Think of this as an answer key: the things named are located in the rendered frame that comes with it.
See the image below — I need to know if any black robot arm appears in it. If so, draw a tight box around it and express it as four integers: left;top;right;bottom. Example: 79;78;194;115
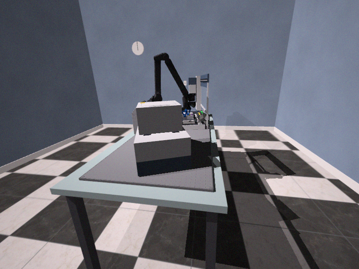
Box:
147;53;196;108

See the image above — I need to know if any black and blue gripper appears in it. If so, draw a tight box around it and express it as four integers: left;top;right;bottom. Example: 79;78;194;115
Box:
182;102;191;117

